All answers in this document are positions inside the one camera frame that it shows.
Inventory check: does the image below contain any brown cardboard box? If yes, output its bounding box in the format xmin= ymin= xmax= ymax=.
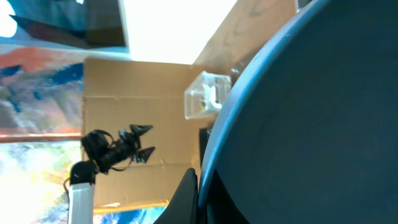
xmin=83 ymin=0 xmax=296 ymax=212

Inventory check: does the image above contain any clear plastic bin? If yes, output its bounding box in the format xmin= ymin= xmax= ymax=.
xmin=184 ymin=71 xmax=232 ymax=119

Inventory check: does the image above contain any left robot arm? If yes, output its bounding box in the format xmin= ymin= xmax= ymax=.
xmin=64 ymin=124 xmax=155 ymax=224

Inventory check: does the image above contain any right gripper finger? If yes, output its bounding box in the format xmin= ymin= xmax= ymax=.
xmin=154 ymin=168 xmax=198 ymax=224

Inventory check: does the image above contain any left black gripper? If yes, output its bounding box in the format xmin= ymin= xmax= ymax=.
xmin=81 ymin=124 xmax=155 ymax=174

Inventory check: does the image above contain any dark blue plate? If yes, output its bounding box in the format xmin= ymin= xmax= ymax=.
xmin=198 ymin=0 xmax=397 ymax=223

